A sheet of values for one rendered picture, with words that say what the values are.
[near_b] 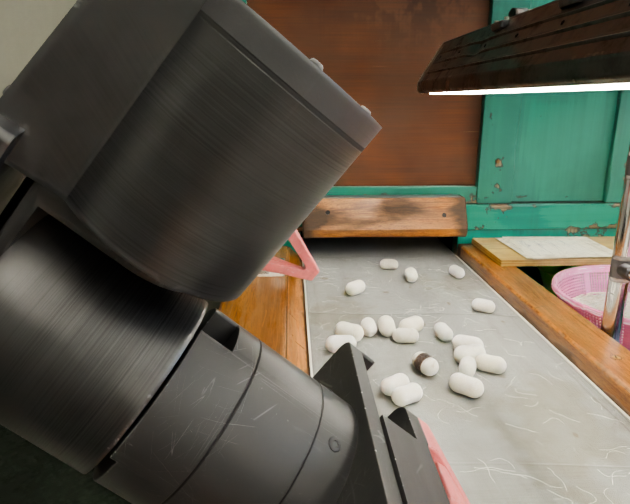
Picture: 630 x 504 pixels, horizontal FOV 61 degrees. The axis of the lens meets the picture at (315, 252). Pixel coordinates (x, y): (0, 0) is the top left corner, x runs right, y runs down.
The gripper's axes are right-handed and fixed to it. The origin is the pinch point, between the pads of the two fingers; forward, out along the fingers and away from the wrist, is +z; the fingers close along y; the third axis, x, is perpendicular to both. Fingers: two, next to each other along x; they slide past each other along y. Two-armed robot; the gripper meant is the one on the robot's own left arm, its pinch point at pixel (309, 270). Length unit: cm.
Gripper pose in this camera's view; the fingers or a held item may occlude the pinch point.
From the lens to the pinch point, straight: 56.1
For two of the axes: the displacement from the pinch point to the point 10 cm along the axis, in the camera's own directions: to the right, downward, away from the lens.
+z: 7.7, 6.0, 2.1
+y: -0.5, -2.7, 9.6
